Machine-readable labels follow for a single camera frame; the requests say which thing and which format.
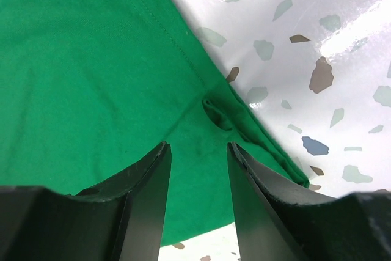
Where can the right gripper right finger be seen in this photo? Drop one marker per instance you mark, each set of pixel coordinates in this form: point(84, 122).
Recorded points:
point(277, 219)

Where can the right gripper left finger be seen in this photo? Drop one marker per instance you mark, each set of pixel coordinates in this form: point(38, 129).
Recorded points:
point(120, 218)

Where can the green t shirt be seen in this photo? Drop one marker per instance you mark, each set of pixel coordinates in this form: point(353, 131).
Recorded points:
point(88, 87)

